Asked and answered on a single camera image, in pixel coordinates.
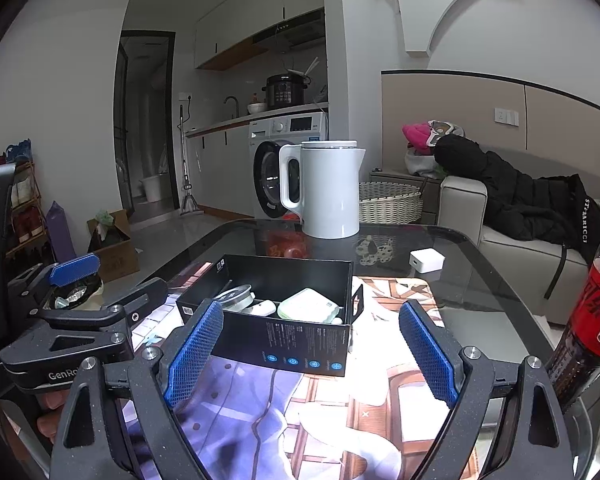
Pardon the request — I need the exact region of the wooden shoe rack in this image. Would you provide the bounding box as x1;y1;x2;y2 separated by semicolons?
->
0;140;48;261

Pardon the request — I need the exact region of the woven laundry basket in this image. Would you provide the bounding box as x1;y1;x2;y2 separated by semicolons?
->
358;181;424;225

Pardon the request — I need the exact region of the range hood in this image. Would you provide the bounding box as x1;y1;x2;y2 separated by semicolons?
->
251;8;326;53

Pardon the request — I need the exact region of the pink cloth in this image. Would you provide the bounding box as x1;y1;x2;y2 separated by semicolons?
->
402;122;433;151

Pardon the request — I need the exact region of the printed table mat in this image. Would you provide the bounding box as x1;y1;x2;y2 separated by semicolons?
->
122;260;486;480

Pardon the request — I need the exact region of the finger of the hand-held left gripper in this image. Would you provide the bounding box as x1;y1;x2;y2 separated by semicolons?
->
7;253;103;311
27;277;168;333

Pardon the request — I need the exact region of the white charger cube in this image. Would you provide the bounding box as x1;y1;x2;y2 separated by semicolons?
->
409;248;443;276

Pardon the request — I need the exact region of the mop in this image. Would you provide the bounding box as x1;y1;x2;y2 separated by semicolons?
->
179;105;206;217

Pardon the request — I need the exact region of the white tape roll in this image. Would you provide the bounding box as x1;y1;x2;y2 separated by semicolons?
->
215;284;257;313

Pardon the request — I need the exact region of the white and green case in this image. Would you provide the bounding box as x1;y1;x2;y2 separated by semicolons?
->
277;287;342;323

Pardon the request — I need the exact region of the black padded jacket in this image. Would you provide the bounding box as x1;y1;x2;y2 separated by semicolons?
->
432;133;600;261

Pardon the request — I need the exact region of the grey sofa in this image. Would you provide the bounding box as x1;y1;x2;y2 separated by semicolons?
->
437;175;600;326

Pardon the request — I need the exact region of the white electric kettle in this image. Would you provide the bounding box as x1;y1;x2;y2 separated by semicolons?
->
279;140;367;239

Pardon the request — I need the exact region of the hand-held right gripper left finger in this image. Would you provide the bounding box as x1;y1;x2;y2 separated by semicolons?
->
50;299;226;480

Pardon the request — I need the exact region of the white kitchen counter cabinet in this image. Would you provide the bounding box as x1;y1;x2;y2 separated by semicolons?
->
186;122;253;213

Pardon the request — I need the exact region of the white bucket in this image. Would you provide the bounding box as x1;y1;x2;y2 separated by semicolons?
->
140;173;168;203

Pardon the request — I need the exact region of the brown cardboard box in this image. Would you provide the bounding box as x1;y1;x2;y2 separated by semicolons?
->
86;208;141;283

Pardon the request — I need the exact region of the purple rolled mat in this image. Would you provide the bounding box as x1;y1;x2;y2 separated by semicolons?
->
45;201;77;263

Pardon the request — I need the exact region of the cola bottle with red label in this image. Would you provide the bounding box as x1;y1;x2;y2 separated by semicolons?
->
545;217;600;408

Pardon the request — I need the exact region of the black cardboard box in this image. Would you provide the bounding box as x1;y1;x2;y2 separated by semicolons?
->
176;254;365;377

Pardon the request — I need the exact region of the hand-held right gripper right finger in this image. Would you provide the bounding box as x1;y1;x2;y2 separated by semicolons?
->
399;299;581;480

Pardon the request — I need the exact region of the black pressure cooker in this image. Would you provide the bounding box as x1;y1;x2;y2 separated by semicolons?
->
261;74;311;109

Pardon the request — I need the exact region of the red carton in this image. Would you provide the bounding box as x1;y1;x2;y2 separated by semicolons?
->
260;230;306;261

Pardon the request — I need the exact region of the black bin with silver lining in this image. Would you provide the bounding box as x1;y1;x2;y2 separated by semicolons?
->
55;282;103;311

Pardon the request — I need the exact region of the white washing machine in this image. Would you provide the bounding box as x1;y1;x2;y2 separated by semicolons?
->
249;111;329;220

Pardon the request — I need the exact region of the person's left hand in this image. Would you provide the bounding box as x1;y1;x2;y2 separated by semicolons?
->
36;390;81;446

